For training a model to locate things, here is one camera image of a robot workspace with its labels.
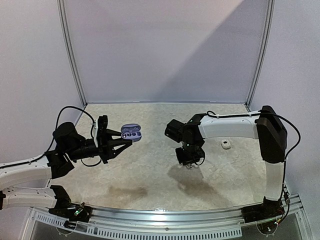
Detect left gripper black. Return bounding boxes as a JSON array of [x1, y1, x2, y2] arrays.
[[66, 128, 132, 164]]

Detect blue-grey earbud charging case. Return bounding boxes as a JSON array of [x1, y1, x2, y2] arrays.
[[121, 123, 142, 142]]

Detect white earbud charging case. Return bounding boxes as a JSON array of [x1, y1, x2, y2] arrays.
[[220, 139, 231, 150]]

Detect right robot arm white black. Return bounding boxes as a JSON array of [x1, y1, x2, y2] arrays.
[[164, 105, 288, 218]]

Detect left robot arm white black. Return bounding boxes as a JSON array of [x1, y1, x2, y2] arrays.
[[0, 122, 133, 217]]

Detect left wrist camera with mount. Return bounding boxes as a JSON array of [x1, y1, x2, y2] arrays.
[[92, 115, 108, 148]]

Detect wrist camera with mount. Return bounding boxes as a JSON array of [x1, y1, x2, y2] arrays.
[[92, 115, 108, 148], [164, 119, 186, 143]]

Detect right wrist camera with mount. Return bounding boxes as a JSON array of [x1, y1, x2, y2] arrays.
[[164, 119, 186, 143]]

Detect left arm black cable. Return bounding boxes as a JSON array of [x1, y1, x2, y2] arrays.
[[0, 106, 101, 168]]

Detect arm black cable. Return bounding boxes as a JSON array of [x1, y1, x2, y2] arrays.
[[0, 106, 101, 168], [206, 110, 301, 216]]

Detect aluminium front rail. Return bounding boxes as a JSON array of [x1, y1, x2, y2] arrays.
[[22, 194, 313, 240]]

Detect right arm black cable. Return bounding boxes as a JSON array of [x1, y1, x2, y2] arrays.
[[206, 110, 301, 216]]

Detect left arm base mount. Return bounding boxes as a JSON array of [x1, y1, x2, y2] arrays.
[[48, 185, 93, 223]]

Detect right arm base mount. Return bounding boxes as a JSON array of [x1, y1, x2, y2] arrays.
[[241, 197, 291, 235]]

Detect right aluminium frame post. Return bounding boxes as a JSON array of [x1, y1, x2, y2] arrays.
[[244, 0, 275, 111]]

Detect aluminium frame post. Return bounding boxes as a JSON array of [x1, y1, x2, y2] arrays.
[[244, 0, 275, 111], [57, 0, 88, 107]]

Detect left aluminium frame post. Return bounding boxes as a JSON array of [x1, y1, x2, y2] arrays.
[[57, 0, 88, 107]]

